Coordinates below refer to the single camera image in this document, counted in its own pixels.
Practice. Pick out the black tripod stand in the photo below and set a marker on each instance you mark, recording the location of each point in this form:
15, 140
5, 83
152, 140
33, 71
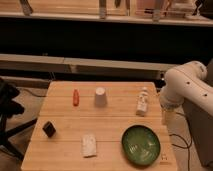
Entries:
8, 108

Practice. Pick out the orange carrot toy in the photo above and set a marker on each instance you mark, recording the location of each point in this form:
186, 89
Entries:
75, 97

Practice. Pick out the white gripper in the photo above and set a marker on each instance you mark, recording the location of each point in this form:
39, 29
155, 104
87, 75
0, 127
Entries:
167, 116

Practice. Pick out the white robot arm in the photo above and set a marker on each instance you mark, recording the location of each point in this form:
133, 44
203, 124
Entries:
185, 87

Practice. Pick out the white figurine bottle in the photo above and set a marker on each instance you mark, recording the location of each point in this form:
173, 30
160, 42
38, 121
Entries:
142, 104

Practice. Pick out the black eraser block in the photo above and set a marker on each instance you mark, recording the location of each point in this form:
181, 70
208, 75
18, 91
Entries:
49, 129

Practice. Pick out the green ceramic bowl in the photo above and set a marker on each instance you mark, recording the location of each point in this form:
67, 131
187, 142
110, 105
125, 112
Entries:
140, 145

